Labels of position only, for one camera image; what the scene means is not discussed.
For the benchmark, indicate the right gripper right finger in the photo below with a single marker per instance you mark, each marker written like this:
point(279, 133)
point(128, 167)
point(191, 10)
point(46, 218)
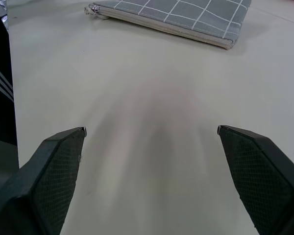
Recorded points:
point(264, 176)

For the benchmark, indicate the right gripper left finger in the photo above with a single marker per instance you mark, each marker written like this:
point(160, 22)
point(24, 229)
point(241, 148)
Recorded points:
point(39, 186)

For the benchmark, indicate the grey checked cloth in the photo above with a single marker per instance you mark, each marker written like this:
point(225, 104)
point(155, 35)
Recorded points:
point(186, 14)

